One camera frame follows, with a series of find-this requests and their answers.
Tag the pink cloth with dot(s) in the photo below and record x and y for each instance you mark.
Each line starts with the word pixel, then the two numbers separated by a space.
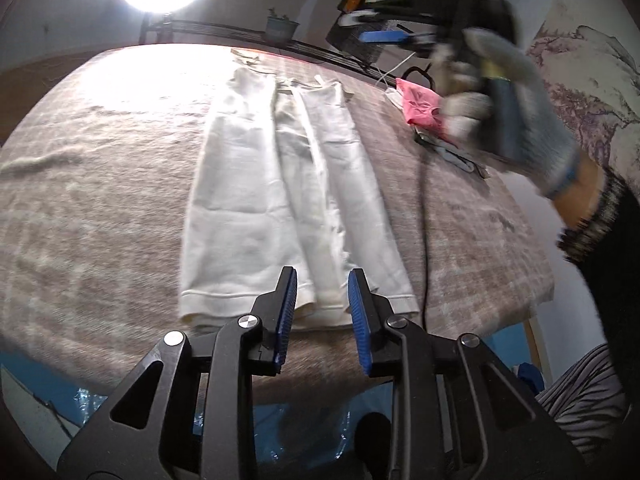
pixel 419 102

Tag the person's right forearm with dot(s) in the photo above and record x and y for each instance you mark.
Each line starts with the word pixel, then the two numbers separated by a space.
pixel 617 270

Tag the black metal rail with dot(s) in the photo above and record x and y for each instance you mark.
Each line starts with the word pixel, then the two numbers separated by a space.
pixel 200 24

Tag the person's right hand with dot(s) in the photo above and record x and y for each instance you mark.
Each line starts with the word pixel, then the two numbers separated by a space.
pixel 540 125

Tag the beige plaid blanket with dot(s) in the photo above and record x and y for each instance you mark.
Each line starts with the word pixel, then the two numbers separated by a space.
pixel 100 185

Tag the potted plant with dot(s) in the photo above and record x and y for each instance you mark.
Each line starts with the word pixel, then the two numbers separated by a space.
pixel 281 30

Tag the person's striped clothing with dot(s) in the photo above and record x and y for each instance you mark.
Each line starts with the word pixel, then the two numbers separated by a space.
pixel 585 395

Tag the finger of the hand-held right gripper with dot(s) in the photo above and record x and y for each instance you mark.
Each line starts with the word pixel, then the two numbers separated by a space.
pixel 385 37

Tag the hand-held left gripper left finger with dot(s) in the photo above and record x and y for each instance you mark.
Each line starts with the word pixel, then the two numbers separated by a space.
pixel 286 312

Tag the blue plastic sheet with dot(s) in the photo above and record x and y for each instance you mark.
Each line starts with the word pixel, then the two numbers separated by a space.
pixel 85 402

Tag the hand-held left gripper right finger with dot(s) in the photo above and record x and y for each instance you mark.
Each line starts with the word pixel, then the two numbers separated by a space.
pixel 358 322

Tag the white pants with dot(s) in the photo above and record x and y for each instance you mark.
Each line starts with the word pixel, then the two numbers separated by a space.
pixel 240 185

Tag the landscape wall hanging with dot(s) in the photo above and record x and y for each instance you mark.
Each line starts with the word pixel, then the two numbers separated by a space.
pixel 600 75

